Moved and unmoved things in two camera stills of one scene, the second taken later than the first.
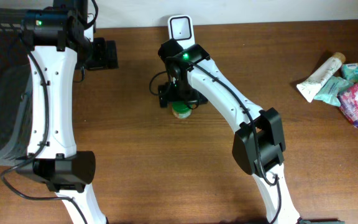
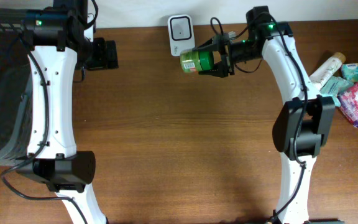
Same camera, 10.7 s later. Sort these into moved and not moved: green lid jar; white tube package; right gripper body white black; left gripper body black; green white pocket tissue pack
Moved: right gripper body white black; green lid jar
Not moved: left gripper body black; green white pocket tissue pack; white tube package
